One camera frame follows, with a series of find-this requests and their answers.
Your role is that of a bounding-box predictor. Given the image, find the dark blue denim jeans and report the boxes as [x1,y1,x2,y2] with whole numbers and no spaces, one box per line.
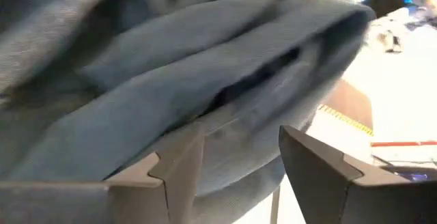
[0,0,378,224]

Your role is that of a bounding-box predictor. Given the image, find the thin grey post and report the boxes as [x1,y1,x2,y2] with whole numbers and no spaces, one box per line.
[269,185,282,224]

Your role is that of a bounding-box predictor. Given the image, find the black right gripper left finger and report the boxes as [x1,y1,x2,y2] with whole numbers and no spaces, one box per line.
[0,123,206,224]

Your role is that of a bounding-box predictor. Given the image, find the yellow black hazard tape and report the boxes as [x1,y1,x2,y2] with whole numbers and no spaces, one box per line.
[316,103,375,137]

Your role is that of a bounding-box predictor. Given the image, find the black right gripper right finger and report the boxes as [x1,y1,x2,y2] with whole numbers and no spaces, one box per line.
[278,124,437,224]

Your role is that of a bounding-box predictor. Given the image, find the red floor tape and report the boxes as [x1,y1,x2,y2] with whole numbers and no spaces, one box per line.
[370,140,437,148]

